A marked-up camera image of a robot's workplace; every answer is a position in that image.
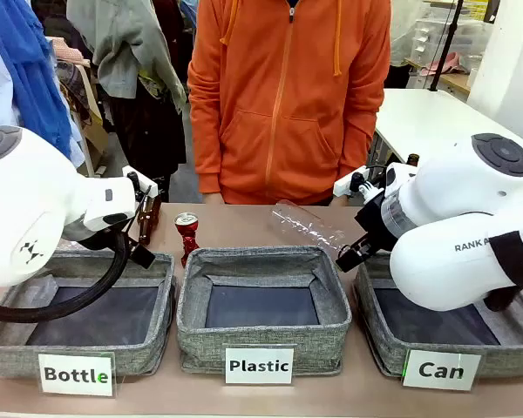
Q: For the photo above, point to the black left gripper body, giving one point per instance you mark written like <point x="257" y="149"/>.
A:
<point x="91" y="238"/>

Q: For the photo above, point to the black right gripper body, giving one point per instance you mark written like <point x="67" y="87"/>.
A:
<point x="377" y="228"/>

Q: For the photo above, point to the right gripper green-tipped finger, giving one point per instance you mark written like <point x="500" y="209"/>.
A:
<point x="346" y="259"/>
<point x="366" y="249"/>

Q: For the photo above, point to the brown glass bottle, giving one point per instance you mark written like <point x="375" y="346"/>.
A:
<point x="413" y="159"/>
<point x="150" y="217"/>

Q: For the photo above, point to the crushed red can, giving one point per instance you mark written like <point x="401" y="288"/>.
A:
<point x="187" y="237"/>

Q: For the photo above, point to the crushed clear plastic bottle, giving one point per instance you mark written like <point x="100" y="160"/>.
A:
<point x="305" y="228"/>

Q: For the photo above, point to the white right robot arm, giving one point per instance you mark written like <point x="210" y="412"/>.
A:
<point x="453" y="204"/>

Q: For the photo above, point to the person's left forearm orange sleeve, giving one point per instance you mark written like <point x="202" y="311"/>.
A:
<point x="362" y="126"/>

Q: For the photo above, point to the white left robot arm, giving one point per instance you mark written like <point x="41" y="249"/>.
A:
<point x="35" y="209"/>

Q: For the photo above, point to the person's right forearm orange sleeve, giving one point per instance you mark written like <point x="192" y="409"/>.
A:
<point x="205" y="130"/>

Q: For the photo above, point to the grey fabric basket Can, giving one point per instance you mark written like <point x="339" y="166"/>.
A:
<point x="383" y="344"/>

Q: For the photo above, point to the grey fabric basket Plastic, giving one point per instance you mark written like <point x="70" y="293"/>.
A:
<point x="261" y="335"/>

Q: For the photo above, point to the grey fabric basket Bottle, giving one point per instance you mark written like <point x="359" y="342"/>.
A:
<point x="8" y="348"/>

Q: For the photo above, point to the white Can label sign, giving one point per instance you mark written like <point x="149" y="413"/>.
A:
<point x="441" y="370"/>

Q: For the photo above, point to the white clothes rack leg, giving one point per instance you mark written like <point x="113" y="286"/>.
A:
<point x="85" y="143"/>

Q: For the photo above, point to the white side table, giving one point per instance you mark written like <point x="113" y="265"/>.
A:
<point x="418" y="117"/>

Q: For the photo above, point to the dark hanging garment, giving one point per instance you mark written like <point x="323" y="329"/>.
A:
<point x="148" y="130"/>

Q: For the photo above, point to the white Bottle label sign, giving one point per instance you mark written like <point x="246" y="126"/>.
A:
<point x="76" y="374"/>

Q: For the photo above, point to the white Plastic label sign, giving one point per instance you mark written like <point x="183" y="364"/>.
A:
<point x="259" y="366"/>

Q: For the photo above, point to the person in orange hoodie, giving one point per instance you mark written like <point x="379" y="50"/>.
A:
<point x="287" y="109"/>

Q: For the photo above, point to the patterned brown cloth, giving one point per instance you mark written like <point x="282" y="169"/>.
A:
<point x="72" y="85"/>

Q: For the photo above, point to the pink cloth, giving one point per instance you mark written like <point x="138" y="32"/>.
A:
<point x="451" y="63"/>

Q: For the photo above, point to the blue hanging garment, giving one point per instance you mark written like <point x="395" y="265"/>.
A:
<point x="26" y="65"/>

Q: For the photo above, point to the black stand pole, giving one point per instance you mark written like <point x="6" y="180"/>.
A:
<point x="444" y="48"/>

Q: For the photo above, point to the white plastic storage drawers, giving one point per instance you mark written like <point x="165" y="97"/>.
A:
<point x="427" y="39"/>

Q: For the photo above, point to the grey hanging hoodie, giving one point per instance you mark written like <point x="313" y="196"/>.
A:
<point x="122" y="43"/>

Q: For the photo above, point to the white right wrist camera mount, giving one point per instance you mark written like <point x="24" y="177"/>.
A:
<point x="346" y="185"/>

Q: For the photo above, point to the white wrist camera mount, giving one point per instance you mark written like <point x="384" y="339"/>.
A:
<point x="346" y="185"/>
<point x="141" y="185"/>

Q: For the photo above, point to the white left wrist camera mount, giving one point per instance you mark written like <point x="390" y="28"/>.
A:
<point x="141" y="185"/>

